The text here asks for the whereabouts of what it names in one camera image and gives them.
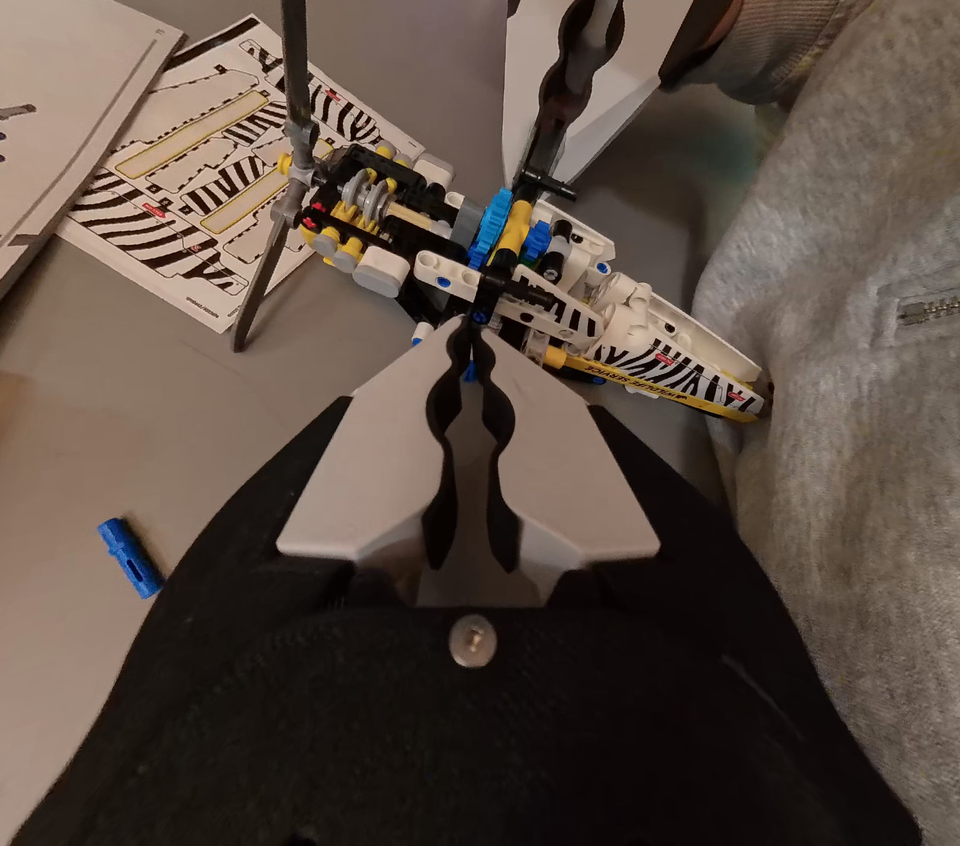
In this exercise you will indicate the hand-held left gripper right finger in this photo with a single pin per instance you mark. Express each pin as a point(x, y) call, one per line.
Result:
point(585, 486)

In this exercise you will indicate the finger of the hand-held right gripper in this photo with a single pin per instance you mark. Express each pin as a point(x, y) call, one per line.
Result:
point(637, 58)
point(529, 58)

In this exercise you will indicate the zebra striped sticker sheet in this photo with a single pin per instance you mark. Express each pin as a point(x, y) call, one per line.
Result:
point(217, 111)

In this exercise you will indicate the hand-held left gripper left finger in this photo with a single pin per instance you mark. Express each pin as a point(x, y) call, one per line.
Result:
point(360, 478)

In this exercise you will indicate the pile of loose lego pieces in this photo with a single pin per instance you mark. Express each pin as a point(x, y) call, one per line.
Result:
point(129, 556)

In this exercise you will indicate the open instruction booklet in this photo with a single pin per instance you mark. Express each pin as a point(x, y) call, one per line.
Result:
point(67, 96)

